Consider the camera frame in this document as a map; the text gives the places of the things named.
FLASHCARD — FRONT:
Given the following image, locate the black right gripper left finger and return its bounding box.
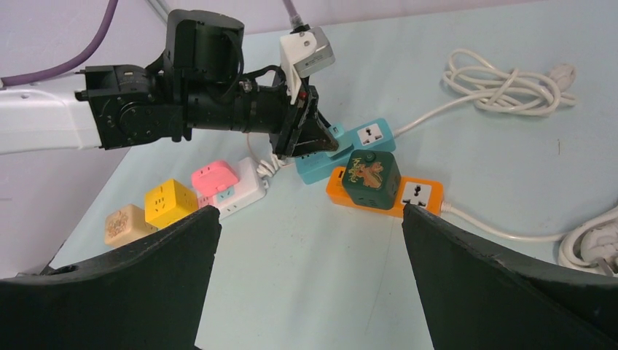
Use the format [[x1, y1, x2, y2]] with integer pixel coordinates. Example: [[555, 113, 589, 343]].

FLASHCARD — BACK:
[[1, 206, 222, 349]]

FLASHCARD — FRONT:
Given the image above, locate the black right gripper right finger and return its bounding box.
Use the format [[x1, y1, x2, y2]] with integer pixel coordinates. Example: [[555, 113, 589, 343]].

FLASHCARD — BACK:
[[402, 204, 617, 349]]

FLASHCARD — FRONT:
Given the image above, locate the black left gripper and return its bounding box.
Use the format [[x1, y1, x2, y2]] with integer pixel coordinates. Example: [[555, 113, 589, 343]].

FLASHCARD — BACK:
[[164, 9, 339, 158]]

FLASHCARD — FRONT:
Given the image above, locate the dark green cube adapter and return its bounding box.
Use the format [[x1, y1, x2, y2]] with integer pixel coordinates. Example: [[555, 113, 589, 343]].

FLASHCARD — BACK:
[[342, 149, 401, 210]]

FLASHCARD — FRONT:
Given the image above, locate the beige cube socket adapter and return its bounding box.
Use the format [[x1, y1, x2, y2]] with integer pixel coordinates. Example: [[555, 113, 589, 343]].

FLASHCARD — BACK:
[[103, 204, 157, 248]]

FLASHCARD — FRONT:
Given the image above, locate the yellow cube socket adapter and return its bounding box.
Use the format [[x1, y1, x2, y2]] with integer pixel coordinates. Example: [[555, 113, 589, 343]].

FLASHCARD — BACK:
[[144, 179, 198, 229]]

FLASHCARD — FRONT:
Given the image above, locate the orange power strip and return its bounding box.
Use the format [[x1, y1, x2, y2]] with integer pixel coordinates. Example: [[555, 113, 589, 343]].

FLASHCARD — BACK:
[[326, 166, 445, 218]]

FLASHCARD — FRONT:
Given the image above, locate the pink plug adapter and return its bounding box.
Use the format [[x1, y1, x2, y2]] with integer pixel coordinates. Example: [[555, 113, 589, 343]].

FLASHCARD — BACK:
[[191, 160, 239, 197]]

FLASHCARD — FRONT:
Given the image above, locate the teal USB charger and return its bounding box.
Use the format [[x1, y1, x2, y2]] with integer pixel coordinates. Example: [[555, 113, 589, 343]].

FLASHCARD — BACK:
[[326, 122, 353, 159]]

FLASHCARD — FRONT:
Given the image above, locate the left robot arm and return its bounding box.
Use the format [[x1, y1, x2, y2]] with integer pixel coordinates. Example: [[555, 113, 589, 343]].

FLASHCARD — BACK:
[[1, 1, 339, 160]]

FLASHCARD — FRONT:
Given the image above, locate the teal power strip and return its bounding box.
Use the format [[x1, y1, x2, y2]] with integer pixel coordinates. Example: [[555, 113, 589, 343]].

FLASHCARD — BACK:
[[295, 118, 396, 184]]

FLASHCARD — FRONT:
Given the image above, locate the white power strip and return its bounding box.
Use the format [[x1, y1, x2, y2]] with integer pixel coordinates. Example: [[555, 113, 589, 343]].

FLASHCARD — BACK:
[[197, 157, 269, 219]]

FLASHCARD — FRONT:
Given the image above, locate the white bundled cable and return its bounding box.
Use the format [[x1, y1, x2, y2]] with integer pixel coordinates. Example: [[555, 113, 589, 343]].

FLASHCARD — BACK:
[[440, 201, 618, 279]]

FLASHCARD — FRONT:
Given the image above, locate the white teal strip cord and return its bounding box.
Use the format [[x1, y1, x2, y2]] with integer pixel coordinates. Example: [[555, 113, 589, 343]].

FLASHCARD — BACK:
[[393, 48, 579, 138]]

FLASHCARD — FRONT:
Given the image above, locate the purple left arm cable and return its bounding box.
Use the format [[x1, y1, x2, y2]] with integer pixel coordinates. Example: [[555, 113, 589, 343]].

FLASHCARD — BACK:
[[0, 0, 120, 89]]

